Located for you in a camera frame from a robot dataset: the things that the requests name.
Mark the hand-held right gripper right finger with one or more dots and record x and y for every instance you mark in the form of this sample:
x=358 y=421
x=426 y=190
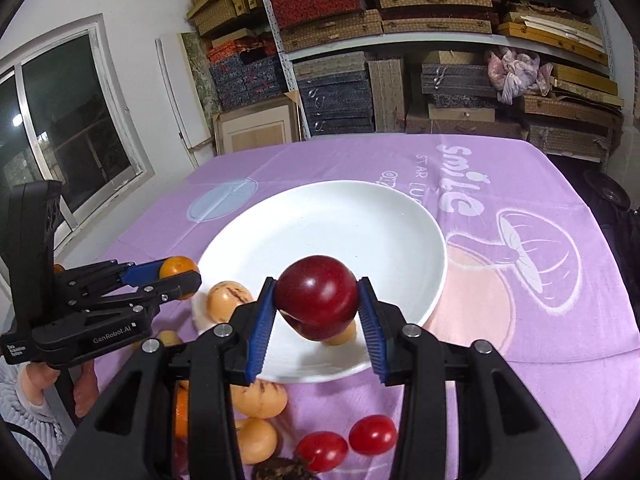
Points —
x=372 y=335

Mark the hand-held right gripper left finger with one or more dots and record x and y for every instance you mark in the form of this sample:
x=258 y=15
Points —
x=261 y=335

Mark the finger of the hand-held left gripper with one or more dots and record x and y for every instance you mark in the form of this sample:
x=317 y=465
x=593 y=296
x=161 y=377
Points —
x=170 y=290
x=142 y=272

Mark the yellow orange cherry tomato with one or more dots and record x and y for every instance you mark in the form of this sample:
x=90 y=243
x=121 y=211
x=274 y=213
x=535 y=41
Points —
x=177 y=266

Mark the tan longan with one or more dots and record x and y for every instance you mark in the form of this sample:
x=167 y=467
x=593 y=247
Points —
x=345 y=335

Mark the yellow mango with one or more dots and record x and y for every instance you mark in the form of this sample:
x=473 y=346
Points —
x=225 y=305

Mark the pale orange pepino melon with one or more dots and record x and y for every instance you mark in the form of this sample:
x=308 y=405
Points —
x=169 y=338
x=257 y=440

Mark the dark red plum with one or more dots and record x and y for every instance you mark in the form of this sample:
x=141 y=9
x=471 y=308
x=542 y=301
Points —
x=315 y=295

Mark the striped pepino melon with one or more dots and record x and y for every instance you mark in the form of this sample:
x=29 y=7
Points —
x=260 y=402

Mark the red cherry tomato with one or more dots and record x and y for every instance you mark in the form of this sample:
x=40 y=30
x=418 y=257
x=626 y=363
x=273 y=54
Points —
x=321 y=451
x=372 y=434

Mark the orange mandarin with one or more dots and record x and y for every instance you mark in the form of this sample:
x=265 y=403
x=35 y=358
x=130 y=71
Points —
x=181 y=412

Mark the white plate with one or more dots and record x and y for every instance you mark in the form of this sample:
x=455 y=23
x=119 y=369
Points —
x=325 y=220

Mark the small dark water chestnut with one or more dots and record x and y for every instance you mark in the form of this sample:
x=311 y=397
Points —
x=280 y=471

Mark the person's left forearm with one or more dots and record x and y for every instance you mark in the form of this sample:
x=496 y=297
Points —
x=25 y=430

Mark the person's left hand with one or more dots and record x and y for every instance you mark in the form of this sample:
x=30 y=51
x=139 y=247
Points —
x=35 y=382

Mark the white framed window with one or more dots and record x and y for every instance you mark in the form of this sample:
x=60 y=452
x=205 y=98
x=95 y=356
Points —
x=75 y=125

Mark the purple printed tablecloth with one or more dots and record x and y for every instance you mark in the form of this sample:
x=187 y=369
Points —
x=525 y=310

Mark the framed wooden panel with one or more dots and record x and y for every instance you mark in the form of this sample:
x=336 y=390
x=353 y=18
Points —
x=257 y=130

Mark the white board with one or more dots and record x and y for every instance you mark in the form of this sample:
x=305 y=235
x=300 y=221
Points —
x=175 y=90

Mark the green marbled panel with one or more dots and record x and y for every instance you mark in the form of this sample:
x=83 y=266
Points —
x=197 y=75

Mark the stack of blue patterned boxes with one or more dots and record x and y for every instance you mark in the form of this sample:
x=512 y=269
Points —
x=245 y=80

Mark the light wooden drawer box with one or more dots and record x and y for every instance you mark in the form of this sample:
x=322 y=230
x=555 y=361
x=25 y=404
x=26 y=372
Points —
x=450 y=127

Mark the stack of dark grey boxes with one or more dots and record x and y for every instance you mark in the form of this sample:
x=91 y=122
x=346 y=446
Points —
x=335 y=100
x=455 y=85

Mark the upright grey wooden boxes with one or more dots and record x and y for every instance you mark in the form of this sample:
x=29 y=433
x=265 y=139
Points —
x=387 y=95

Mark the stack of worn woven boxes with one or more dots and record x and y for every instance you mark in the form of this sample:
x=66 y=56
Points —
x=565 y=110

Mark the pink crumpled cloth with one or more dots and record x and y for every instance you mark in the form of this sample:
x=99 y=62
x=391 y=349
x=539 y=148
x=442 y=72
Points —
x=515 y=72

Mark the white metal shelf rack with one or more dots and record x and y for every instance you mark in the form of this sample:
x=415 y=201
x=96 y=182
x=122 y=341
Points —
x=450 y=39

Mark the stack of brown woven boxes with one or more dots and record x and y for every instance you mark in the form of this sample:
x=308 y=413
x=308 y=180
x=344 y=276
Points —
x=435 y=25

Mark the large red patterned box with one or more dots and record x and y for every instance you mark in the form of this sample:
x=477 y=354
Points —
x=317 y=2

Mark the stack of yellow wooden boxes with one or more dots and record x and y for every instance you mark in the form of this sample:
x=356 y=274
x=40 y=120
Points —
x=550 y=35

